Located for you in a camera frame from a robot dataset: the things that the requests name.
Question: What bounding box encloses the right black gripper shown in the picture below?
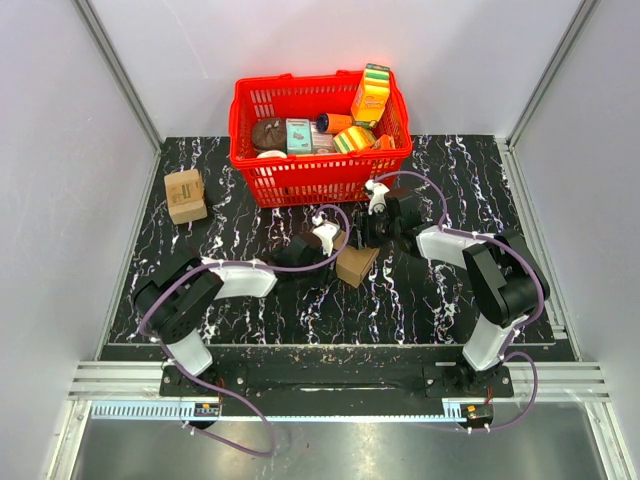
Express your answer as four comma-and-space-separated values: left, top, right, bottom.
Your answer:
343, 206, 401, 252

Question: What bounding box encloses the brown cardboard box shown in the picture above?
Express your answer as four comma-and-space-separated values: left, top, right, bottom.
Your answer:
335, 245, 379, 288

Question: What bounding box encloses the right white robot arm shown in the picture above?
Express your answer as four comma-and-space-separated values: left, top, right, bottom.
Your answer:
356, 180, 549, 396

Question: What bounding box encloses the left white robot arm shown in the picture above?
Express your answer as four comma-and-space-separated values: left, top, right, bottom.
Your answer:
133, 223, 341, 396

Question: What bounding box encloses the pink white snack box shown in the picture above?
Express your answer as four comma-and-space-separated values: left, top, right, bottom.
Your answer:
310, 121, 335, 154

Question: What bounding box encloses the teal snack box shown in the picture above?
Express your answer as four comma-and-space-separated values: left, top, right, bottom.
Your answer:
285, 118, 312, 155

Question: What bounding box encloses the small folded cardboard box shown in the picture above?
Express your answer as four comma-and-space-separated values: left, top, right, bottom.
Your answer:
164, 169, 207, 225

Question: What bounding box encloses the small orange packet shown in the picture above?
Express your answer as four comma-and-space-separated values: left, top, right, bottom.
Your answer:
371, 134, 396, 150

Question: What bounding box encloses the yellow green sponge pack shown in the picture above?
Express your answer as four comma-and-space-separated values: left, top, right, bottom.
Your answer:
333, 125, 376, 154

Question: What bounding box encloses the red plastic shopping basket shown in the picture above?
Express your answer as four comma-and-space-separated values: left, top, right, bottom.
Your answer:
229, 70, 413, 208

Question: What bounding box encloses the orange blue can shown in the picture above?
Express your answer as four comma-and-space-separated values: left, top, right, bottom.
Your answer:
315, 113, 354, 135

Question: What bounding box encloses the brown round chocolate cake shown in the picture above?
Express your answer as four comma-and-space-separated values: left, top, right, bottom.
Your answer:
251, 117, 287, 153

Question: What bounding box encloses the tall orange yellow carton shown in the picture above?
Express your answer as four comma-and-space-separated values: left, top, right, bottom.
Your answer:
350, 63, 391, 128

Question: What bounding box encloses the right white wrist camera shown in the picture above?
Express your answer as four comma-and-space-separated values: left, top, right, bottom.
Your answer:
364, 179, 389, 215

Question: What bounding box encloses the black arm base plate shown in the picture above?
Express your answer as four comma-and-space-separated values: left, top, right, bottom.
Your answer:
158, 343, 516, 406

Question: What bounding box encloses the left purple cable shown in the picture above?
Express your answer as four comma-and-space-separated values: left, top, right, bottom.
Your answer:
137, 203, 350, 456

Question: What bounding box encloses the purple cable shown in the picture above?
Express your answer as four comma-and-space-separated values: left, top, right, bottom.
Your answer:
137, 203, 350, 456
372, 170, 546, 434

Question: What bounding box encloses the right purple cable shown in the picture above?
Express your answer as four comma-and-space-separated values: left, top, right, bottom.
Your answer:
372, 170, 546, 434

